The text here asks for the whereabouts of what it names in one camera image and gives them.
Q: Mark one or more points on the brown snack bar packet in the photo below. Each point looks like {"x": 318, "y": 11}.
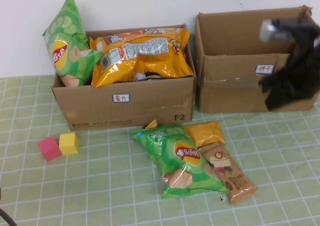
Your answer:
{"x": 240, "y": 183}

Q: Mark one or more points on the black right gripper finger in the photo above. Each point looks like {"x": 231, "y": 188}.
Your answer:
{"x": 290, "y": 97}
{"x": 273, "y": 84}

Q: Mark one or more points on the large orange chips bag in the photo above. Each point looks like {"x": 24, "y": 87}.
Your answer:
{"x": 162, "y": 61}

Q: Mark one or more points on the white label with red writing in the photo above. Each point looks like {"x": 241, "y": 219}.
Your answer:
{"x": 121, "y": 98}
{"x": 264, "y": 69}

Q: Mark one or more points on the yellow foam cube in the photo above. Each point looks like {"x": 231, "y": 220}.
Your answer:
{"x": 69, "y": 143}

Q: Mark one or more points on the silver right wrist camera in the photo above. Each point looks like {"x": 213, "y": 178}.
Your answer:
{"x": 272, "y": 31}

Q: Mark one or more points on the green checked tablecloth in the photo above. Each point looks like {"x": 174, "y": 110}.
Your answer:
{"x": 100, "y": 186}

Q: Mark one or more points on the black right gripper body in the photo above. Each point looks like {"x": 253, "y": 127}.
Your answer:
{"x": 302, "y": 63}

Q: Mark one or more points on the cardboard box with F2 print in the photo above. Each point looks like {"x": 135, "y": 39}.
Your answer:
{"x": 150, "y": 103}

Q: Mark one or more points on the green chips bag, crumpled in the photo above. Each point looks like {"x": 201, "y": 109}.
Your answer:
{"x": 67, "y": 61}

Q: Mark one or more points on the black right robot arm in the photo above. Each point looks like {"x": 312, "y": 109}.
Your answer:
{"x": 307, "y": 32}

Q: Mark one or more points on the green chips bag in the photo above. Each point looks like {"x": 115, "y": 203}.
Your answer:
{"x": 67, "y": 61}
{"x": 175, "y": 166}

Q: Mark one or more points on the pink foam cube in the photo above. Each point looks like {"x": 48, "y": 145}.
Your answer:
{"x": 49, "y": 148}

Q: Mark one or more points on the taped plain cardboard box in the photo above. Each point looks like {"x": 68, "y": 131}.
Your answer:
{"x": 237, "y": 93}

